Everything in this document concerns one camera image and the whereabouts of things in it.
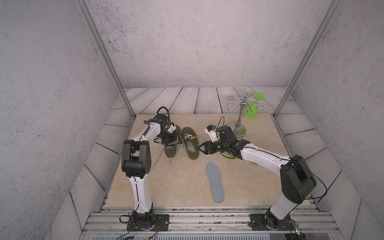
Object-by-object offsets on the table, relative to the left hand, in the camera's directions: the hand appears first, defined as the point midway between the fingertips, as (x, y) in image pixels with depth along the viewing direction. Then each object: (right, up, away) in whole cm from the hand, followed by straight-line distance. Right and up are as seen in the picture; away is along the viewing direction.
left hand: (180, 142), depth 95 cm
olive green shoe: (-6, -5, -2) cm, 8 cm away
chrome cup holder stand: (+40, +24, -5) cm, 47 cm away
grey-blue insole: (+21, -18, -4) cm, 28 cm away
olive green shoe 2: (+7, 0, +3) cm, 7 cm away
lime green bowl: (+27, -5, -20) cm, 34 cm away
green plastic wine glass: (+46, +20, +5) cm, 51 cm away
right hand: (+13, -1, -12) cm, 18 cm away
